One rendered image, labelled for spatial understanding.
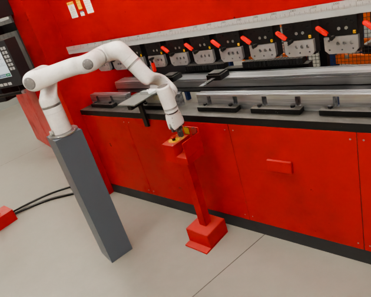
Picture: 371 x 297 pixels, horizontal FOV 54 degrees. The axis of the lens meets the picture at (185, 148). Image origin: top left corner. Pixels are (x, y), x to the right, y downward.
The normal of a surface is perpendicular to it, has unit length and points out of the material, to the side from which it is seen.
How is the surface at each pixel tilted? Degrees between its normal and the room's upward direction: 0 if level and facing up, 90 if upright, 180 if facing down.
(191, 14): 90
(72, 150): 90
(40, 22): 90
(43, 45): 90
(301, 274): 0
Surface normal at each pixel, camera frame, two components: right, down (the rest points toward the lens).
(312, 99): -0.62, 0.48
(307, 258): -0.26, -0.87
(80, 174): 0.60, 0.19
